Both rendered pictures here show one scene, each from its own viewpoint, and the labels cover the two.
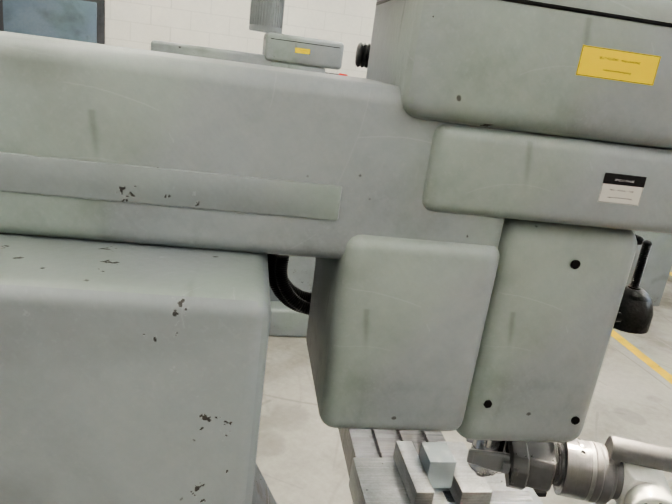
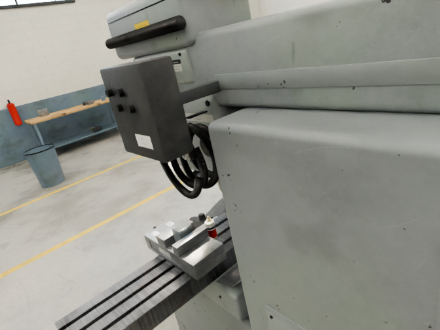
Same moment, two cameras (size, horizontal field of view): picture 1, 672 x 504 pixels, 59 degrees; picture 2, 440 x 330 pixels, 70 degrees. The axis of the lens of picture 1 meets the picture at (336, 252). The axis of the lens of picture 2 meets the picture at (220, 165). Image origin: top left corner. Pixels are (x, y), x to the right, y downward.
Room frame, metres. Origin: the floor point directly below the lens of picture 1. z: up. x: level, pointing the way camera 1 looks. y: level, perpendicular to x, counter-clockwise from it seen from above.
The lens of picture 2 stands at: (1.28, 0.79, 1.74)
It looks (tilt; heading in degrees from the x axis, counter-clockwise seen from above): 22 degrees down; 243
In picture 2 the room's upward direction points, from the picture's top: 12 degrees counter-clockwise
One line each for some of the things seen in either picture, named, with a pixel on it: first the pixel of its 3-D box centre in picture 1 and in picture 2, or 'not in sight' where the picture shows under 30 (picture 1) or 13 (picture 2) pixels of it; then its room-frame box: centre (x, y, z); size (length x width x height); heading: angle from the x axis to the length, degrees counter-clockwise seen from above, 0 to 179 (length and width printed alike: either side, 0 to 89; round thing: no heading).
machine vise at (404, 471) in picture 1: (445, 488); (181, 241); (0.97, -0.27, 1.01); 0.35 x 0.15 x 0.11; 101
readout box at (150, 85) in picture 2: not in sight; (143, 110); (1.07, 0.08, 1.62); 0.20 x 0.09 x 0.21; 100
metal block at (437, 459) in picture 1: (435, 464); (183, 232); (0.96, -0.24, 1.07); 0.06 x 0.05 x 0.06; 11
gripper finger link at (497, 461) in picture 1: (488, 461); not in sight; (0.76, -0.27, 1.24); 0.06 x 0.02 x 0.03; 81
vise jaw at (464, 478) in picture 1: (461, 473); (175, 232); (0.97, -0.30, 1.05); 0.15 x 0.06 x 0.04; 11
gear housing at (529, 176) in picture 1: (525, 164); (187, 62); (0.79, -0.23, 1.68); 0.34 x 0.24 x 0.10; 100
